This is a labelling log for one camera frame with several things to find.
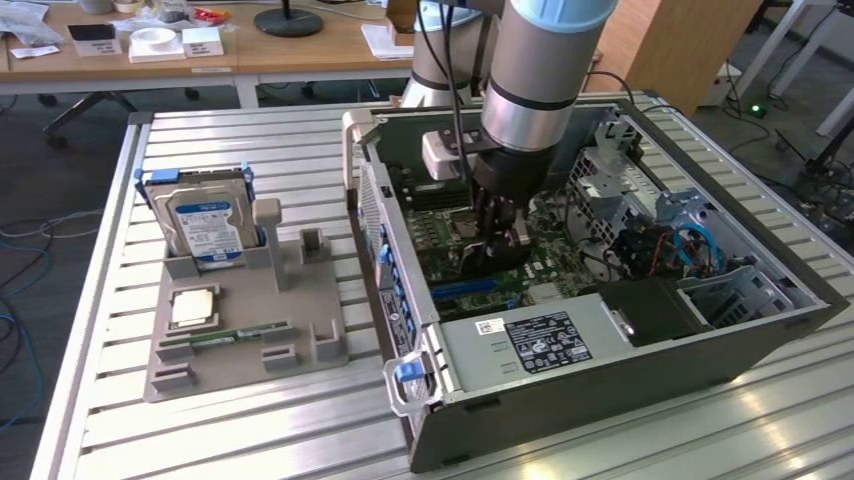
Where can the beige case hinge latch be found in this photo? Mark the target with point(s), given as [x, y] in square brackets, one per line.
[360, 125]

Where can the perforated metal disk bay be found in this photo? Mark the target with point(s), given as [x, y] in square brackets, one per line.
[601, 200]

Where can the silver CPU chip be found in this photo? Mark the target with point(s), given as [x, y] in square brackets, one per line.
[194, 307]

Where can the grey power supply unit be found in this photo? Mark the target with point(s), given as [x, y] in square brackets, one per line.
[481, 360]

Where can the bag with dark item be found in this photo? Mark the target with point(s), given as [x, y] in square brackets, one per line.
[170, 12]

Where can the black graphics card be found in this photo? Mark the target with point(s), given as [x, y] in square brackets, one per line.
[494, 260]

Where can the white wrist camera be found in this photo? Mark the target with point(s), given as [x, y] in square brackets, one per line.
[441, 157]

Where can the green RAM stick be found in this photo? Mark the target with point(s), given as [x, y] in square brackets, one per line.
[449, 260]
[234, 336]

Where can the white paper stack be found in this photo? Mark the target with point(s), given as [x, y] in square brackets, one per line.
[383, 42]

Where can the wooden desk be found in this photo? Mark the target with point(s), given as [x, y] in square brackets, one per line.
[67, 66]

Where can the hard disk in blue caddy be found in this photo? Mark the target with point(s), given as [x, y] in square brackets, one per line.
[203, 230]

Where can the white card with red print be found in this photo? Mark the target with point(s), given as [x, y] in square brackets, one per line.
[34, 51]

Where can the black adapter with LED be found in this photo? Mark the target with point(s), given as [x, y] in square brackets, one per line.
[757, 111]

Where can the wooden cabinet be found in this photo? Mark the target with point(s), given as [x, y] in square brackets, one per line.
[667, 50]

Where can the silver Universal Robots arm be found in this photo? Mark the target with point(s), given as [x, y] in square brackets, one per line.
[534, 60]

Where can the small metal disk bay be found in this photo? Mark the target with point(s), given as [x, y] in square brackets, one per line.
[754, 295]

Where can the brown cardboard box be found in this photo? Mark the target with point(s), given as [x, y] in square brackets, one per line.
[401, 17]

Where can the green motherboard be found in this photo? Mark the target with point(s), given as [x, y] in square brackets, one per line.
[541, 272]

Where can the white tape roll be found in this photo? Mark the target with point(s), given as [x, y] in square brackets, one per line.
[154, 37]

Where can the silver chipset heatsink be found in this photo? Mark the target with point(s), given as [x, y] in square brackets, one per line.
[543, 295]

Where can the white table frame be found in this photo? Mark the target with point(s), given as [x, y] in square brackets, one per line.
[767, 50]

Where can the black office chair base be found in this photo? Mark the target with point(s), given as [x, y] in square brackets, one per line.
[80, 107]

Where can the blue slot retainer strip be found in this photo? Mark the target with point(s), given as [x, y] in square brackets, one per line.
[383, 255]

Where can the white box with black top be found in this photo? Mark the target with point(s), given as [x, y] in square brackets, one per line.
[96, 45]

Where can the blue case latch button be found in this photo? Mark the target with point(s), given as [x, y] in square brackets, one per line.
[409, 374]

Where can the CPU socket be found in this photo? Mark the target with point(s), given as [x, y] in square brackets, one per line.
[461, 222]

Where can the flat white box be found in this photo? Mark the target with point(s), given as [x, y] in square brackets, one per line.
[156, 56]

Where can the white wall box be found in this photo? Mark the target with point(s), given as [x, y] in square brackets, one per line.
[723, 90]

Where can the dark grey open PC case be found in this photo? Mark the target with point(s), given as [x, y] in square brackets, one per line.
[601, 400]

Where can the grey parts rack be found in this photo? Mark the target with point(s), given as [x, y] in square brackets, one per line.
[234, 360]

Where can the black round lamp base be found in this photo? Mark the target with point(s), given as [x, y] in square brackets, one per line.
[288, 24]

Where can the red small item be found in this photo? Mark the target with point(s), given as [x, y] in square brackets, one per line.
[208, 15]

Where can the black tripod stand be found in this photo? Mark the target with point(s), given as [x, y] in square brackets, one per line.
[828, 165]

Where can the crumpled clear plastic bag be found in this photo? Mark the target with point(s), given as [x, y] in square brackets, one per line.
[27, 25]

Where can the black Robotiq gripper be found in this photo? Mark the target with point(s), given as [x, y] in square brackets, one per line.
[510, 175]

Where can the plain white box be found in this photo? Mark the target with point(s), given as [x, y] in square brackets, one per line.
[202, 42]

